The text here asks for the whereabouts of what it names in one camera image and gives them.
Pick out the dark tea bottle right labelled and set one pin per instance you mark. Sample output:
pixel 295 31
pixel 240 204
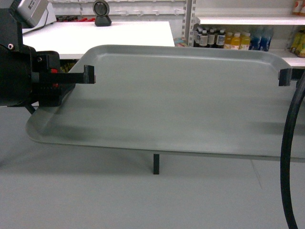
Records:
pixel 220 39

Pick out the black round barcode scanner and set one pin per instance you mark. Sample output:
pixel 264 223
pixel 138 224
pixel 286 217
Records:
pixel 101 9

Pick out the orange juice bottle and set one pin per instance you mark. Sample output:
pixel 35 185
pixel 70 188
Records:
pixel 235 41
pixel 245 41
pixel 228 39

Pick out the black table leg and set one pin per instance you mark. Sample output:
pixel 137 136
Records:
pixel 156 164

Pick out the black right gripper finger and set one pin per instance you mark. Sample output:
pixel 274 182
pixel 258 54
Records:
pixel 285 76

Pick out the red cap soy sauce bottles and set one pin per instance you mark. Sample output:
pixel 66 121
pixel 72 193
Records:
pixel 74 19

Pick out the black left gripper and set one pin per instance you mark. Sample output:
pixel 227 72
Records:
pixel 52 84

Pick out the blue drink bottle left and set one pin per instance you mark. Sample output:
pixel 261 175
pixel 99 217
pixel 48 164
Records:
pixel 256 35

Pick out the dark tea bottle middle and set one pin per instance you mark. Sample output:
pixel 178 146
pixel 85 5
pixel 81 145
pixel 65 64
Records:
pixel 203 39

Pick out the orange juice bottle front right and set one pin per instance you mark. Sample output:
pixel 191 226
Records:
pixel 245 41

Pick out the orange juice bottle front left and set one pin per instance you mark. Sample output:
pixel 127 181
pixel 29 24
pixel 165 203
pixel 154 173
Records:
pixel 235 41

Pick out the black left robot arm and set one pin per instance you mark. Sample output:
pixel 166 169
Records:
pixel 26 75

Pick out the white top shelf board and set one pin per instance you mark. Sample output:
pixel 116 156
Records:
pixel 239 20

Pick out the white checkout counter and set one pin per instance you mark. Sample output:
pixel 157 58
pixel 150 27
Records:
pixel 71 40

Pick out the white slotted shelf upright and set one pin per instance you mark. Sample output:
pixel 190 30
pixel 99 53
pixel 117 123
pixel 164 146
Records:
pixel 189 10

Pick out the grey plastic serving tray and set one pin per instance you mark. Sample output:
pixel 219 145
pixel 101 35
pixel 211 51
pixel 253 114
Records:
pixel 173 100

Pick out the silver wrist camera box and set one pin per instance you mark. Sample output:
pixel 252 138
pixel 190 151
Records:
pixel 28 12

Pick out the orange juice bottle back left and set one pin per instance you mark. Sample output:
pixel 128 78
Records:
pixel 228 39

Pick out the white cash register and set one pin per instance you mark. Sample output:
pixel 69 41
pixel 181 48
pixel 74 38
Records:
pixel 47 18

